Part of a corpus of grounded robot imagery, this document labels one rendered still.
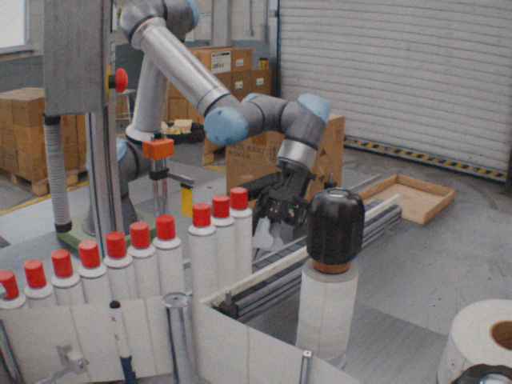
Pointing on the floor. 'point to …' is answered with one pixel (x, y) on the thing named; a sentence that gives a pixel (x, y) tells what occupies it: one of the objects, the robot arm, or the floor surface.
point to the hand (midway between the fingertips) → (252, 254)
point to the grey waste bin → (189, 154)
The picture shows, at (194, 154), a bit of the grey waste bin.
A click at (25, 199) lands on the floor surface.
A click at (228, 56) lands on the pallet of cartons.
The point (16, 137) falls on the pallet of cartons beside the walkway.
